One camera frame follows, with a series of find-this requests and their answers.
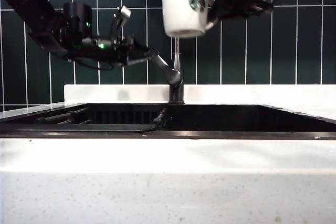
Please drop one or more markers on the black sink basin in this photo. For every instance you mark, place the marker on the black sink basin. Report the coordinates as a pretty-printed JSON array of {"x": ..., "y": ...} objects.
[{"x": 236, "y": 121}]

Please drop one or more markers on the white Starbucks logo mug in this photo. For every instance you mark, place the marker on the white Starbucks logo mug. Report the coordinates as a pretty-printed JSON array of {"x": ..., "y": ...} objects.
[{"x": 178, "y": 6}]

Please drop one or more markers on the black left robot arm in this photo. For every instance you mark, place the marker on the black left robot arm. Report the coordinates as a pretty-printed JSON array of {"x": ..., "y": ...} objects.
[{"x": 26, "y": 3}]

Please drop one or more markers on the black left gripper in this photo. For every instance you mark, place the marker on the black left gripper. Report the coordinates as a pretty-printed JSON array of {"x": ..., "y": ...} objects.
[{"x": 107, "y": 49}]

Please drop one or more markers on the white backsplash ledge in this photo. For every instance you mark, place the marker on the white backsplash ledge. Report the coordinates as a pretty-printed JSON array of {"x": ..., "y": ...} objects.
[{"x": 236, "y": 94}]

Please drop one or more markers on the black sink drain rack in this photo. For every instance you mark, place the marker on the black sink drain rack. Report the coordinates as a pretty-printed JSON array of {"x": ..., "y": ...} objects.
[{"x": 78, "y": 127}]

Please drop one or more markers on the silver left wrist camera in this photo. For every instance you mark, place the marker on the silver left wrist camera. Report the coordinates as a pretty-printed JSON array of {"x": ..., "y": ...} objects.
[{"x": 125, "y": 12}]

